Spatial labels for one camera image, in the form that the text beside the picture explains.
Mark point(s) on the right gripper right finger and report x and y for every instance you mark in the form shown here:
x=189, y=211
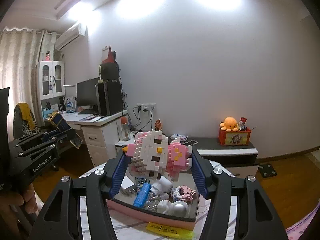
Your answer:
x=256, y=217

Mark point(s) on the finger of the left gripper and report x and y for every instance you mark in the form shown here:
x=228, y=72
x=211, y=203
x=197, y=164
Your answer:
x=68, y=135
x=57, y=120

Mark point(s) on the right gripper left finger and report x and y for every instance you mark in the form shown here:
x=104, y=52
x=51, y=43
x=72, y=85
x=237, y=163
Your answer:
x=60, y=216

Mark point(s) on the white USB charger plug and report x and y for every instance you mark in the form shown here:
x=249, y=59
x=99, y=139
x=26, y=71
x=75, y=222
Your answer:
x=128, y=186

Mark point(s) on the black remote control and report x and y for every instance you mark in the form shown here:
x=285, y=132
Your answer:
x=141, y=181

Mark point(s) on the pink white block kitty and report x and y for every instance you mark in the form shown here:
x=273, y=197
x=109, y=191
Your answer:
x=152, y=156

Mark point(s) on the pink block toy pig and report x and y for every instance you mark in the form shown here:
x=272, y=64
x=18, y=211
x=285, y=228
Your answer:
x=183, y=193

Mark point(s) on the white astronaut figurine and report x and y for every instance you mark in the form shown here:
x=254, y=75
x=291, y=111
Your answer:
x=178, y=208

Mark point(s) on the blue highlighter marker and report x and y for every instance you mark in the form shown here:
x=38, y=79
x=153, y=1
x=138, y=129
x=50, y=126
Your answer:
x=142, y=196

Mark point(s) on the yellow highlighter marker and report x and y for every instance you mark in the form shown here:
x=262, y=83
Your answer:
x=169, y=231

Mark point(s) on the white plug-in night light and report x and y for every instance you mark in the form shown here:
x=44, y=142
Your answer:
x=162, y=185

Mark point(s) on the person left hand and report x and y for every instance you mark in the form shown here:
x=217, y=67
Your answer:
x=27, y=198

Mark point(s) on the white desk with drawers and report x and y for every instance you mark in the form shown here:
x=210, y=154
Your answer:
x=100, y=133

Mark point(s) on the black computer monitor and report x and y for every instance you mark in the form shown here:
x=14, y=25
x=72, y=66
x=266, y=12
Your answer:
x=86, y=94

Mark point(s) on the pink quilt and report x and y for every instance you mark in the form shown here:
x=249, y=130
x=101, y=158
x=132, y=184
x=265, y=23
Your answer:
x=296, y=230

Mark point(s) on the white glass-door cabinet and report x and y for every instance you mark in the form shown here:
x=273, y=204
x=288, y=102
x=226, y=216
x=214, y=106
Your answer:
x=50, y=79

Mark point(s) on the bottle with orange cap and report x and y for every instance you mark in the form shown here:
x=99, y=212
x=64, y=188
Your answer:
x=125, y=129

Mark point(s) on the black computer tower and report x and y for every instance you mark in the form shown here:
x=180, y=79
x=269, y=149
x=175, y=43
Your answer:
x=109, y=97

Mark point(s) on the striped white round tablecloth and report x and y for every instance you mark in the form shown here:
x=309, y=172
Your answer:
x=128, y=227

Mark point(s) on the pink doll figurine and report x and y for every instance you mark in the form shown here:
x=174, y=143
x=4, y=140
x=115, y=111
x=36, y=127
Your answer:
x=48, y=54

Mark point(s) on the black speaker box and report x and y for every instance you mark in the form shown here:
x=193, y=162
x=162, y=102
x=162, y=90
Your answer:
x=109, y=71

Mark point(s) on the black low TV bench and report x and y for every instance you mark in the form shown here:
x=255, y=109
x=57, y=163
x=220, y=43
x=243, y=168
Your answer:
x=241, y=161

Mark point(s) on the beige curtain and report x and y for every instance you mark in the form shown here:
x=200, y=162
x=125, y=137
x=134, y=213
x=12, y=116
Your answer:
x=21, y=50

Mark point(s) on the red desk calendar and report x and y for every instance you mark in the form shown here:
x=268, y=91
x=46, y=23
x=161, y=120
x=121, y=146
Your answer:
x=108, y=56

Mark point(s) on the red toy storage crate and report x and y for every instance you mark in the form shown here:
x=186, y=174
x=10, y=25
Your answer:
x=239, y=138

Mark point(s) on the orange snack bag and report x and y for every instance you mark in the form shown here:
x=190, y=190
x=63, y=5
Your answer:
x=158, y=125

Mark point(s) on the white air conditioner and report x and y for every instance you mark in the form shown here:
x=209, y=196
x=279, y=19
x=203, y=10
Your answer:
x=73, y=33

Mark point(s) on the orange octopus plush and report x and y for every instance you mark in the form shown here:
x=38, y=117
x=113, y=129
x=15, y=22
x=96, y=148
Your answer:
x=229, y=125

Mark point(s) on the pink tissue pack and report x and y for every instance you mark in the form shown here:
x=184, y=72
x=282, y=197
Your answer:
x=180, y=136

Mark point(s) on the wall power outlet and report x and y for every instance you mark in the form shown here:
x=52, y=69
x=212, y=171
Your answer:
x=146, y=106

